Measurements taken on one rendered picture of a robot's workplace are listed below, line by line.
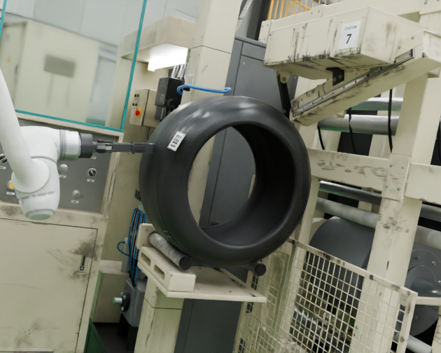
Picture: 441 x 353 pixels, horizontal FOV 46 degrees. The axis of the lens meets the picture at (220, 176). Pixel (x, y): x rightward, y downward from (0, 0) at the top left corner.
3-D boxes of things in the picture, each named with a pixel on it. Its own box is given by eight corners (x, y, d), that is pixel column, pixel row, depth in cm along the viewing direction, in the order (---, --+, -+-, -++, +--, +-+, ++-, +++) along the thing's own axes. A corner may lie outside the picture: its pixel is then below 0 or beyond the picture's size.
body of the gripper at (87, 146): (81, 134, 155) (112, 135, 159) (76, 132, 163) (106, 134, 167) (80, 159, 156) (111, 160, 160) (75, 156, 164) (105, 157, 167)
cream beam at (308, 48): (260, 66, 210) (267, 29, 210) (311, 80, 221) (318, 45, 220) (358, 53, 156) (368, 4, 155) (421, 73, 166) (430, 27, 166)
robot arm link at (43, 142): (55, 140, 164) (57, 176, 157) (1, 138, 157) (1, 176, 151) (59, 120, 155) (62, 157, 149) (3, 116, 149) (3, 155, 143)
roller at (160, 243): (161, 233, 201) (157, 244, 201) (150, 231, 199) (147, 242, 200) (194, 258, 170) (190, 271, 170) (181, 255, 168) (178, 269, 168)
